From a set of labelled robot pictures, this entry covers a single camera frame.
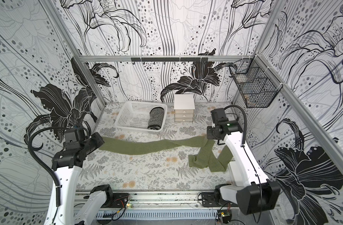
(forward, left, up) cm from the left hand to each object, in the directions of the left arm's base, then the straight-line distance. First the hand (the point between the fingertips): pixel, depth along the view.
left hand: (105, 139), depth 73 cm
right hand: (+8, -60, -2) cm, 61 cm away
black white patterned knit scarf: (+28, -23, -12) cm, 39 cm away
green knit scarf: (-3, -64, -19) cm, 67 cm away
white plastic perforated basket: (+34, -4, -21) cm, 40 cm away
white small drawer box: (+34, -43, -10) cm, 56 cm away
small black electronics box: (-29, -65, -21) cm, 74 cm away
